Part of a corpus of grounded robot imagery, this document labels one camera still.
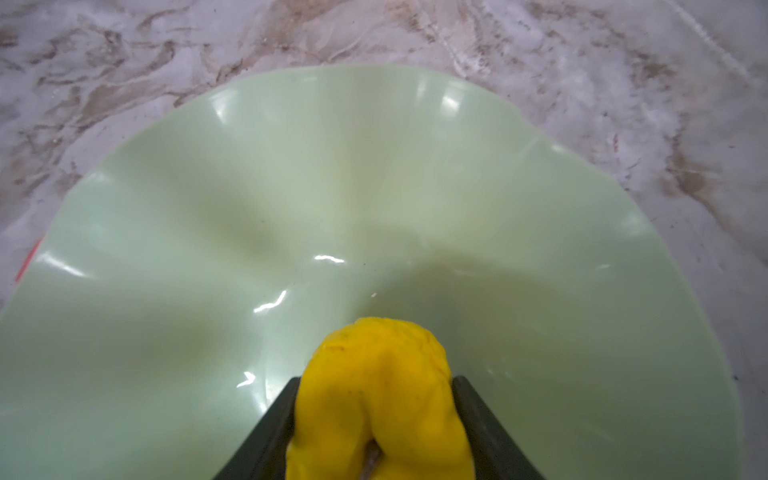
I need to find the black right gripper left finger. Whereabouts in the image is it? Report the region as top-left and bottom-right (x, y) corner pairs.
(213, 377), (301, 480)

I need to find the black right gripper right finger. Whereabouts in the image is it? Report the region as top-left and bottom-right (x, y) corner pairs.
(451, 376), (544, 480)

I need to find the yellow fake bell pepper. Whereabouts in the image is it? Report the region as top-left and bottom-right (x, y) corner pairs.
(286, 317), (476, 479)

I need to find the light green wavy fruit bowl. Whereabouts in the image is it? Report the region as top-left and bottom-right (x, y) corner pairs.
(1, 66), (742, 479)

